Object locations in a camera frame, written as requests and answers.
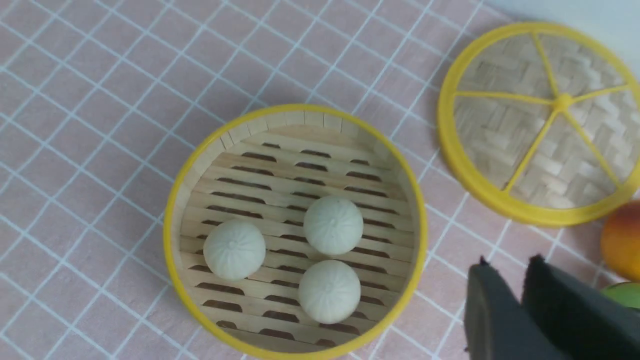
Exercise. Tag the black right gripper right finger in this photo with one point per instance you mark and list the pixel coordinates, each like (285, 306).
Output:
(579, 321)

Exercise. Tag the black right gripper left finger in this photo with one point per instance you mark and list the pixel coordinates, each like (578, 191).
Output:
(496, 326)

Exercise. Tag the white bun front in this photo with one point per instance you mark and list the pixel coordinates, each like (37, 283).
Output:
(329, 291)

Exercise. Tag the white bun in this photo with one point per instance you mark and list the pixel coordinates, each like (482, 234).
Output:
(234, 250)
(329, 291)
(333, 225)

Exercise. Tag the yellow-rimmed woven steamer lid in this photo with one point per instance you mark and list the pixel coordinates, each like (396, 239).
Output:
(540, 123)

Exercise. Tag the yellow-rimmed bamboo steamer tray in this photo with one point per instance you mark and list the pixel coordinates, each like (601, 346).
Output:
(267, 167)

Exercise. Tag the green toy watermelon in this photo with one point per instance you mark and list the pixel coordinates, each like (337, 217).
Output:
(626, 294)

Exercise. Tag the orange toy pear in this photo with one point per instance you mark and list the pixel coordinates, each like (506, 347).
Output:
(620, 241)

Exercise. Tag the pink checkered tablecloth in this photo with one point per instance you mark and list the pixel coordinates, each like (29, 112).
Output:
(103, 100)

